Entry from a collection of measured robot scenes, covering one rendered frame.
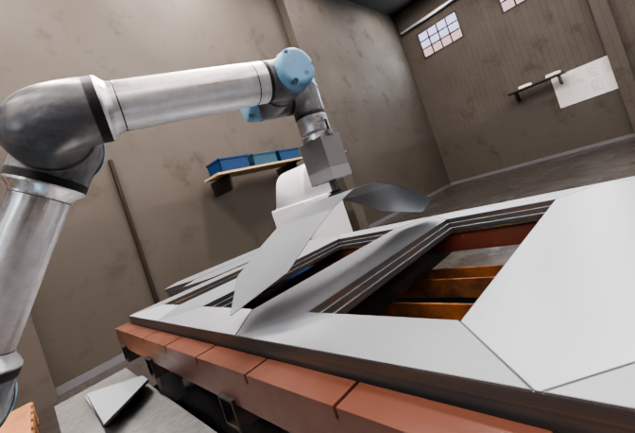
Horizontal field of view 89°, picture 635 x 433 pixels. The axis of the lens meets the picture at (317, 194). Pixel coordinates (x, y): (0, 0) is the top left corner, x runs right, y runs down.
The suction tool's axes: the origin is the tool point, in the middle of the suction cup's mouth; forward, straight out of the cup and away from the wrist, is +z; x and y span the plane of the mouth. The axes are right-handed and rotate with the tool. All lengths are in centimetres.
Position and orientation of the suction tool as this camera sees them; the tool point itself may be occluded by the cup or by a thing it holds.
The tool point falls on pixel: (337, 199)
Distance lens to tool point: 78.8
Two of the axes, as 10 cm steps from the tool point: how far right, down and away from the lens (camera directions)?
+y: -6.1, 2.1, 7.6
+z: 3.2, 9.5, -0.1
